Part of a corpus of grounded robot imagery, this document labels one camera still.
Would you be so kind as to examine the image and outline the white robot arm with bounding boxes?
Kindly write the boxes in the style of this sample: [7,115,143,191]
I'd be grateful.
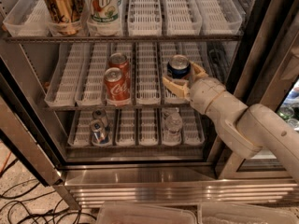
[163,63,299,182]

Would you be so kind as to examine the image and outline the front blue silver can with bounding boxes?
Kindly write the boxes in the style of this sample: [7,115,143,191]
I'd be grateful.
[90,119,108,146]

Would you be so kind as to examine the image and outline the front red Coca-Cola can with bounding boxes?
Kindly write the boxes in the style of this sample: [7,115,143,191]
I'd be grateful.
[104,67,129,101]

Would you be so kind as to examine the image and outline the left clear plastic bin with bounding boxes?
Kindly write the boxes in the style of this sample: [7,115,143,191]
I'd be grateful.
[95,202,197,224]

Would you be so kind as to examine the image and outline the rear red Coca-Cola can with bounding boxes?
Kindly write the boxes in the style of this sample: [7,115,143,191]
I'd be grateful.
[108,52,130,79]

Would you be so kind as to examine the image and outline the gold tall can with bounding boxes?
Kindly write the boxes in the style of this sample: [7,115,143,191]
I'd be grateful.
[45,0,80,35]

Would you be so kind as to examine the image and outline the clear plastic bin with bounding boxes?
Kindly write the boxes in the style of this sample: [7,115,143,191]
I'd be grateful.
[198,202,299,224]
[95,202,197,224]

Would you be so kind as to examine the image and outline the blue Pepsi can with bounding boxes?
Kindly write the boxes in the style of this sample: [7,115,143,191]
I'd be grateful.
[167,54,191,79]

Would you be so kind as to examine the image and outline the red coca-cola can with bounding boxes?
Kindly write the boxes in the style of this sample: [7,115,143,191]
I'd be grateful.
[104,67,129,101]
[108,52,130,79]

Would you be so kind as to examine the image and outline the blue silver can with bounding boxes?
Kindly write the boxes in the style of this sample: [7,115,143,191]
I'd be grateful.
[93,109,108,127]
[90,119,108,146]

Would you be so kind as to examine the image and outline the orange floor cable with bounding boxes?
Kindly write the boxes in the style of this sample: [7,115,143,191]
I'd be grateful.
[0,151,13,175]

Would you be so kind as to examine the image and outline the black floor cables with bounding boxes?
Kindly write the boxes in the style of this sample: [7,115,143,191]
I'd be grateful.
[0,158,97,224]

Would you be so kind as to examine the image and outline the clear plastic water bottle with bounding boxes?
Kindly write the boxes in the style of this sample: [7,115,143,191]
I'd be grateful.
[163,108,183,146]

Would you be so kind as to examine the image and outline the white 7UP can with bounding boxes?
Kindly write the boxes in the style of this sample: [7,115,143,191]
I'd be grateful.
[87,0,119,24]

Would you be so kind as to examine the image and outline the stainless steel fridge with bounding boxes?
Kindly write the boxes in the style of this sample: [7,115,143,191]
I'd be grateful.
[0,0,299,209]

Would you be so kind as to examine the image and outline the green bottle behind glass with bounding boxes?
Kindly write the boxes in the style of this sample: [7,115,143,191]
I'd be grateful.
[278,106,299,132]

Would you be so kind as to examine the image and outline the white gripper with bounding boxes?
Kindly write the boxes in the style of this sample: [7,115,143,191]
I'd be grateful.
[163,62,226,115]

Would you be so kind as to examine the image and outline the right clear plastic bin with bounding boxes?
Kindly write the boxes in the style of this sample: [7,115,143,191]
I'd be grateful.
[198,202,299,224]

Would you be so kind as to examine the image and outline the rear blue silver can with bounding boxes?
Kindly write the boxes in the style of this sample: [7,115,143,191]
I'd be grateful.
[93,109,108,127]

